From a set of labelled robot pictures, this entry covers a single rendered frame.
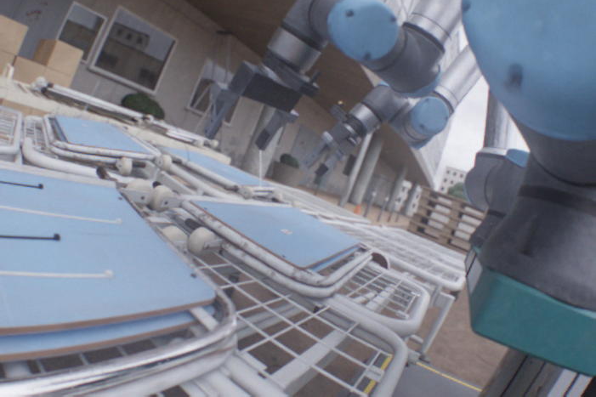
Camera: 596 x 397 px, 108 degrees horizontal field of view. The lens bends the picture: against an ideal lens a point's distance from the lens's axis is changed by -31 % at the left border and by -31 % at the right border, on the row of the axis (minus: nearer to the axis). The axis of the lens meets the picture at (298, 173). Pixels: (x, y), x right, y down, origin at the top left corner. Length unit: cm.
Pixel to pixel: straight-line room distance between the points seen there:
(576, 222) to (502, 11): 22
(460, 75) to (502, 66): 65
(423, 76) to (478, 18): 33
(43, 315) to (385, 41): 50
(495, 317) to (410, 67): 37
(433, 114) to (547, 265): 54
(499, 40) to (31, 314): 40
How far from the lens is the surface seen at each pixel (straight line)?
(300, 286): 65
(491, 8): 23
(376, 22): 44
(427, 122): 77
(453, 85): 83
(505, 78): 20
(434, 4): 56
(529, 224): 36
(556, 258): 33
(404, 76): 52
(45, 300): 33
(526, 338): 33
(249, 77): 54
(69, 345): 32
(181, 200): 79
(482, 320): 32
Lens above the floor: 75
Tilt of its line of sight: 1 degrees down
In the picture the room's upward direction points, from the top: 21 degrees clockwise
